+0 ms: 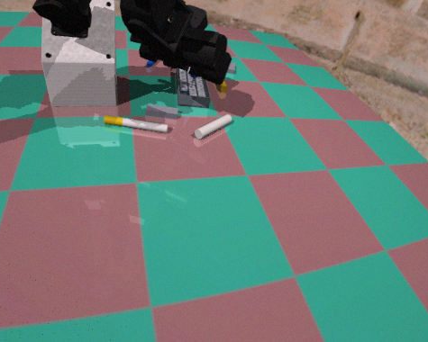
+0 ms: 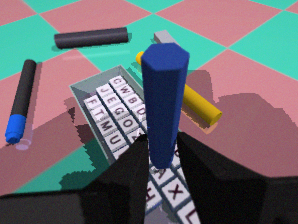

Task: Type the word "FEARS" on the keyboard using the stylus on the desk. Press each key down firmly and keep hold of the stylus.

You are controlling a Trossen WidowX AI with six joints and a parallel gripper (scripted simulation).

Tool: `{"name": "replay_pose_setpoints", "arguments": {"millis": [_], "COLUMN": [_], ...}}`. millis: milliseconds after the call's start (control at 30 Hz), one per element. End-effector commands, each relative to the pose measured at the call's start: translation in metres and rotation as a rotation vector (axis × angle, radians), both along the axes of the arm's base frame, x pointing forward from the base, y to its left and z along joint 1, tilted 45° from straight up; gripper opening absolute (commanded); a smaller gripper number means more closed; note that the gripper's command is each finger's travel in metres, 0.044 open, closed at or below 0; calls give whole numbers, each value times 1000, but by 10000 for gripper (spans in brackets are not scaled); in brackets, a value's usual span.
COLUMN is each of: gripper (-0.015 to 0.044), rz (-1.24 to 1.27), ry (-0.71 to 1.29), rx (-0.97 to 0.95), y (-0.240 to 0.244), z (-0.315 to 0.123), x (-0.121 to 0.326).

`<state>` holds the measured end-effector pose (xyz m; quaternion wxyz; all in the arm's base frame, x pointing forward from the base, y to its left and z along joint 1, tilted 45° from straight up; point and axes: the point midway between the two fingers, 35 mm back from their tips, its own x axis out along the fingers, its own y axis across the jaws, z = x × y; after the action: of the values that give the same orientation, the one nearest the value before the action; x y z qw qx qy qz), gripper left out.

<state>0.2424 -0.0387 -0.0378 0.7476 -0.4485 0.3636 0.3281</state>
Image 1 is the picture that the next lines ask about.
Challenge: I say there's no grey keyboard with white letter keys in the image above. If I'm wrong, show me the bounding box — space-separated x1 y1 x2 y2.
176 67 211 109

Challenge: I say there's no grey cylinder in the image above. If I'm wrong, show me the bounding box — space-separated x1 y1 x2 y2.
195 115 232 139

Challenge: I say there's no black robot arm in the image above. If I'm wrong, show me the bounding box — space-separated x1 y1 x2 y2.
32 0 227 72

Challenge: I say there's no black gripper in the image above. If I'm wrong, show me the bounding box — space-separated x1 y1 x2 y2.
139 44 232 85

